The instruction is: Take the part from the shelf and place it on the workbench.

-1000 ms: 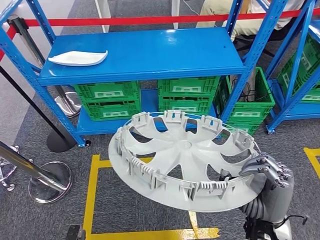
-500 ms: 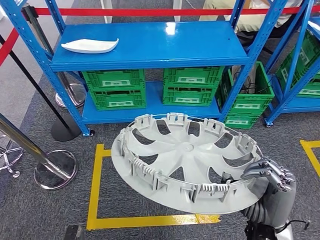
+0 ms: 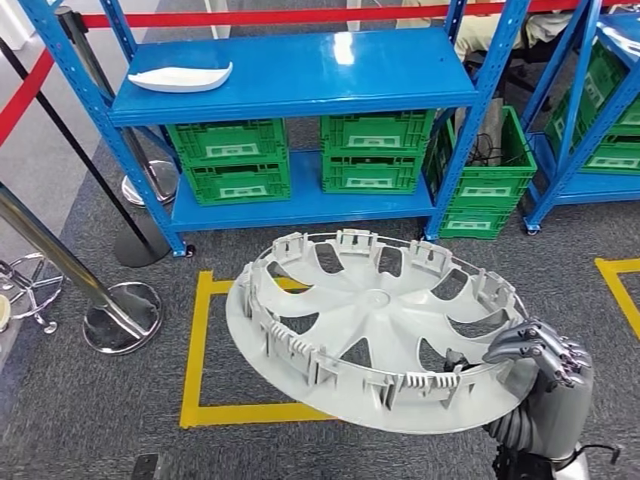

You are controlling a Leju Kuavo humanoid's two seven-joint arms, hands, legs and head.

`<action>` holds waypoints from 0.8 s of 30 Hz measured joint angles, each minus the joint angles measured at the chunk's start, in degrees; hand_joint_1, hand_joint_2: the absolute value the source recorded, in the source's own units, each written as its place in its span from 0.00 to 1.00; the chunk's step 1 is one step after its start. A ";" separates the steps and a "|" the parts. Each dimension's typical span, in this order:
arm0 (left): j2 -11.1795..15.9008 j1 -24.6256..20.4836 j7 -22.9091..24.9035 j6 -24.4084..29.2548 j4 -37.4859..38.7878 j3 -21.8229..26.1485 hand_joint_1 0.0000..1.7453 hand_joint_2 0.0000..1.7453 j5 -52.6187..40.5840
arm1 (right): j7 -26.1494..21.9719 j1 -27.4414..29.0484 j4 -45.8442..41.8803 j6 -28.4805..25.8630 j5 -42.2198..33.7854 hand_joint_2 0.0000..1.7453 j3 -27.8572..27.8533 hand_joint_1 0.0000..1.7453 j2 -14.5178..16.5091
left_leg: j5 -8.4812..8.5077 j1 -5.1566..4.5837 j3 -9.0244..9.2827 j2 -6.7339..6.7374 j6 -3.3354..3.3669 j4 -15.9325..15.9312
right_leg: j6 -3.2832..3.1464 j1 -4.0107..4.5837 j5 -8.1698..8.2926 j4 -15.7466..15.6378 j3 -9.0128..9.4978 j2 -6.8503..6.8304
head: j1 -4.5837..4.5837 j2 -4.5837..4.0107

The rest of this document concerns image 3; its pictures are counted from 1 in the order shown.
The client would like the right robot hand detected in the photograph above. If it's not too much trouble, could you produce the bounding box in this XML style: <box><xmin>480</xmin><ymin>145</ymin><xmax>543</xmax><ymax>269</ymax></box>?
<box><xmin>482</xmin><ymin>317</ymin><xmax>596</xmax><ymax>458</ymax></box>

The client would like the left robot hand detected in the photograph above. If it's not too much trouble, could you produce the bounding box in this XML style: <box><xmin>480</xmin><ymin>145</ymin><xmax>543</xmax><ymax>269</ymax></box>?
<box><xmin>131</xmin><ymin>453</ymin><xmax>162</xmax><ymax>480</ymax></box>

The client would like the grey plastic wheel hubcap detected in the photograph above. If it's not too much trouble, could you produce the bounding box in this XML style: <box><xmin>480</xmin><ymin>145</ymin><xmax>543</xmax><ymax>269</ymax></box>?
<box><xmin>225</xmin><ymin>229</ymin><xmax>538</xmax><ymax>436</ymax></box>

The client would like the blue metal shelf rack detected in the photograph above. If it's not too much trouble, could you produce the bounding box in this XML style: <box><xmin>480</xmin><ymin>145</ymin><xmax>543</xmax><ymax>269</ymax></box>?
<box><xmin>20</xmin><ymin>0</ymin><xmax>531</xmax><ymax>258</ymax></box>
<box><xmin>519</xmin><ymin>0</ymin><xmax>640</xmax><ymax>234</ymax></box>

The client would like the white curved plastic part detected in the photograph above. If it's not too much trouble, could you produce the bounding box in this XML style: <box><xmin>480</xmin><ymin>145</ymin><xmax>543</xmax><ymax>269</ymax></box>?
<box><xmin>127</xmin><ymin>61</ymin><xmax>234</xmax><ymax>94</ymax></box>

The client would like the yellow floor tape square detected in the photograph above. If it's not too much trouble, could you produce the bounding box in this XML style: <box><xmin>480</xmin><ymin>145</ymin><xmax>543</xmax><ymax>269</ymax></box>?
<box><xmin>179</xmin><ymin>270</ymin><xmax>336</xmax><ymax>430</ymax></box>

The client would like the chrome stanchion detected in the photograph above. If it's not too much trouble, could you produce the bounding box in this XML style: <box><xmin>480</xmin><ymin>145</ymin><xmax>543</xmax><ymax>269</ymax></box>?
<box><xmin>0</xmin><ymin>182</ymin><xmax>164</xmax><ymax>356</ymax></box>
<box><xmin>54</xmin><ymin>5</ymin><xmax>180</xmax><ymax>209</ymax></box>

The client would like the black stanchion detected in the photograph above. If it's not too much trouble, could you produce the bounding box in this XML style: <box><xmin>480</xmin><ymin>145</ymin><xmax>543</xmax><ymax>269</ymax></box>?
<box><xmin>0</xmin><ymin>36</ymin><xmax>172</xmax><ymax>270</ymax></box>

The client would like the open green plastic crate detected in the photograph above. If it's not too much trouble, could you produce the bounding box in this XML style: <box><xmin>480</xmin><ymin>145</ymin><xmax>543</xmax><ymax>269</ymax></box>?
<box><xmin>425</xmin><ymin>105</ymin><xmax>538</xmax><ymax>212</ymax></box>

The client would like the chrome stool base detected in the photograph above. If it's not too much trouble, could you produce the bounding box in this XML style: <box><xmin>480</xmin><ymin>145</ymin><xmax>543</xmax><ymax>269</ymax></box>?
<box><xmin>0</xmin><ymin>251</ymin><xmax>66</xmax><ymax>336</ymax></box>

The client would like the black office chair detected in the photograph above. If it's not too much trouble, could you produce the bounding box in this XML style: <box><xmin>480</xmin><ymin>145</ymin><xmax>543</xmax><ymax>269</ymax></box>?
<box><xmin>462</xmin><ymin>39</ymin><xmax>556</xmax><ymax>114</ymax></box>

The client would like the black cable bundle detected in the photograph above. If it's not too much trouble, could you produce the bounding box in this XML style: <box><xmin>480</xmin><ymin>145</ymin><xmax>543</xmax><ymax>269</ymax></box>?
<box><xmin>469</xmin><ymin>132</ymin><xmax>507</xmax><ymax>168</ymax></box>

